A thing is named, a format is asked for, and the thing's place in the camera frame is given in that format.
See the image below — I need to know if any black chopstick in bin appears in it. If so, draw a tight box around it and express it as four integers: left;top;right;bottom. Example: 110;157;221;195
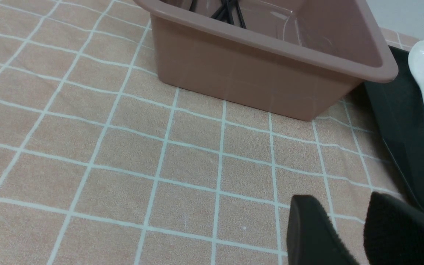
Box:
211;0;234;20
235;0;246;29
224;0;234;25

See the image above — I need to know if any pink plastic bin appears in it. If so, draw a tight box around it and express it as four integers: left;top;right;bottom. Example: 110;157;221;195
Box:
135;0;398;121

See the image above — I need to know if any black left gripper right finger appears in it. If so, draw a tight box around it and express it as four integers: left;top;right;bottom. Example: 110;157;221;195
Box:
364;192;424;265

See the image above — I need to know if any black plastic tray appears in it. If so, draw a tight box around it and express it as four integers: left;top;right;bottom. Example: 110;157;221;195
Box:
364;47;424;211

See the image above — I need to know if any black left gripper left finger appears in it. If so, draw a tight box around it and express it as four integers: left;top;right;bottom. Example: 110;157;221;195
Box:
286;195;358;265

